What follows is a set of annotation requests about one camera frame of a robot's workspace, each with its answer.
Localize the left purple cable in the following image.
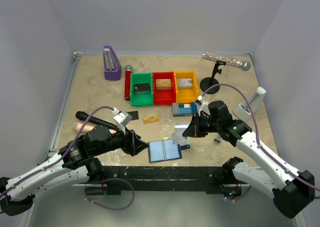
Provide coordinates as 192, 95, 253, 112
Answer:
0, 105, 116, 200

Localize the red microphone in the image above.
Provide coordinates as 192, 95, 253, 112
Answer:
124, 65, 133, 101

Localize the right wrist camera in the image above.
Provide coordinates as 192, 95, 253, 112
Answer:
195, 95, 210, 114

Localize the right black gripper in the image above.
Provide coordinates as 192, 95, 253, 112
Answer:
182, 112, 221, 138

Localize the gold card from holder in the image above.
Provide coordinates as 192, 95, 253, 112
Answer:
142, 113, 160, 124

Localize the red plastic bin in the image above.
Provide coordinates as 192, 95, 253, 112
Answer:
152, 71, 176, 105

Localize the silver VIP card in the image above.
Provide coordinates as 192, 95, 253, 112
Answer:
174, 123, 189, 133

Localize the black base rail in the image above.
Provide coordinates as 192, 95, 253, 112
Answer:
94, 166, 239, 194

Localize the black microphone stand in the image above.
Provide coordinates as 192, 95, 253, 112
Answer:
200, 61, 226, 92

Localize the yellow plastic bin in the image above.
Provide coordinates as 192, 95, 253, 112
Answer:
173, 71, 199, 104

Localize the black VIP card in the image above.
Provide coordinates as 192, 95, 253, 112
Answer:
126, 110, 139, 121

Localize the black credit card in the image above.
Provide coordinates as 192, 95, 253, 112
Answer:
133, 83, 151, 95

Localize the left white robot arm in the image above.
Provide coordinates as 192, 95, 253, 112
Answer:
0, 125, 149, 216

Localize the white metronome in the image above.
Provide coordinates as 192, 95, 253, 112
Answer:
232, 87, 266, 122

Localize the silver credit card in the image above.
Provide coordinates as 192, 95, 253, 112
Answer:
176, 78, 193, 90

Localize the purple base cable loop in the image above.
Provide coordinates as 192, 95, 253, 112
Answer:
84, 178, 136, 210

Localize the gold credit card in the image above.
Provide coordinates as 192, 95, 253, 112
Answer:
155, 79, 172, 90

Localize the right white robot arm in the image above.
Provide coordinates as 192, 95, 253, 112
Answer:
182, 96, 316, 219

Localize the blue grey lego block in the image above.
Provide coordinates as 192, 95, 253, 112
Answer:
172, 102, 198, 117

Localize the glitter silver microphone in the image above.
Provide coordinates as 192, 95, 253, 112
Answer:
202, 51, 252, 71

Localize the black microphone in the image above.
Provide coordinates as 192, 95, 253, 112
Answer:
75, 111, 118, 131

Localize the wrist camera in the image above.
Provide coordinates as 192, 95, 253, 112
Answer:
195, 95, 210, 114
112, 108, 132, 133

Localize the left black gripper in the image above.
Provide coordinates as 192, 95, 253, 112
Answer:
93, 123, 150, 157

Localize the pink microphone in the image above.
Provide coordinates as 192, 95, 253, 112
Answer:
72, 122, 117, 134

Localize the purple metronome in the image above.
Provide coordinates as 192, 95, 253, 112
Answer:
102, 45, 122, 81

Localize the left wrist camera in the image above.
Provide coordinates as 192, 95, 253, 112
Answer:
112, 108, 132, 133

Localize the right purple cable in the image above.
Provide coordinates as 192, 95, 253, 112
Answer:
199, 83, 320, 192

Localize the green plastic bin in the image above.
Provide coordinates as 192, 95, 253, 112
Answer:
130, 72, 154, 107

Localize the small grey block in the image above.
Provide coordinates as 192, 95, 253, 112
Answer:
214, 135, 222, 143

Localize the navy blue card holder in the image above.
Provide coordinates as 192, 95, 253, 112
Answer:
147, 139, 191, 163

